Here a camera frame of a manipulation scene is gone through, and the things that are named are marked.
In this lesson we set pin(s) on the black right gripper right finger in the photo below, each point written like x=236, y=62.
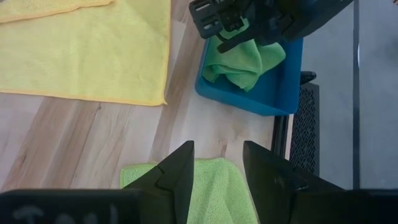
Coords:
x=270, y=186

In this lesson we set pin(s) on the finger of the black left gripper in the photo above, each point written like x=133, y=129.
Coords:
x=239, y=40
x=235, y=22

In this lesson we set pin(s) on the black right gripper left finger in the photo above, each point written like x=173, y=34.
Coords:
x=171, y=193

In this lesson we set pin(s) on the lime green microfiber towel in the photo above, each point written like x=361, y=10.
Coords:
x=214, y=193

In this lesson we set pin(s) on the yellow microfiber towel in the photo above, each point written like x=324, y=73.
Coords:
x=93, y=56

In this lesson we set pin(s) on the blue plastic bin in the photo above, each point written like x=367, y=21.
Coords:
x=273, y=96

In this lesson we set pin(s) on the black perforated metal box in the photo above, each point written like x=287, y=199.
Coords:
x=306, y=130

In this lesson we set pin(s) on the black aluminium table frame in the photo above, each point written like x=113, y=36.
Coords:
x=280, y=133

